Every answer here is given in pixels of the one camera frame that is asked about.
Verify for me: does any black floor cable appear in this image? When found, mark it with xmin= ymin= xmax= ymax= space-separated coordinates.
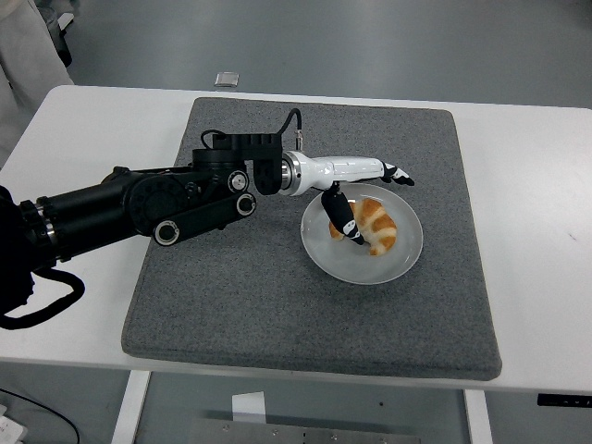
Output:
xmin=0 ymin=387 xmax=80 ymax=444

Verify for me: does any white power strip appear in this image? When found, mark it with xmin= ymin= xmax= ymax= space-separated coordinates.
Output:
xmin=0 ymin=404 xmax=28 ymax=444

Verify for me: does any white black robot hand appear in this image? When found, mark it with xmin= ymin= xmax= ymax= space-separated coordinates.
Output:
xmin=295 ymin=154 xmax=416 ymax=246

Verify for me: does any white table leg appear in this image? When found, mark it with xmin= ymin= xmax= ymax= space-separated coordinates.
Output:
xmin=462 ymin=388 xmax=494 ymax=444
xmin=110 ymin=369 xmax=152 ymax=444

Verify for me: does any pale grey round plate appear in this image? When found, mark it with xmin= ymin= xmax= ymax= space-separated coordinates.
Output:
xmin=300 ymin=181 xmax=425 ymax=285

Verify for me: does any person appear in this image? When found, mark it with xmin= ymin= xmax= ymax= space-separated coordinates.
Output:
xmin=0 ymin=0 xmax=77 ymax=161

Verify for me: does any grey felt mat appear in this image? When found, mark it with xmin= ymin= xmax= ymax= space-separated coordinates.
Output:
xmin=119 ymin=95 xmax=503 ymax=382

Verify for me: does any white paper label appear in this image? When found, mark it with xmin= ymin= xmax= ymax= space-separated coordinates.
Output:
xmin=231 ymin=391 xmax=267 ymax=424

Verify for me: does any golden brown croissant bread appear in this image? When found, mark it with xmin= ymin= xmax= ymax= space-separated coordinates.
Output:
xmin=327 ymin=197 xmax=399 ymax=256

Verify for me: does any black table control panel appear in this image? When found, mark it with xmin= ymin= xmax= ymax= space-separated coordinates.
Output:
xmin=536 ymin=393 xmax=592 ymax=408

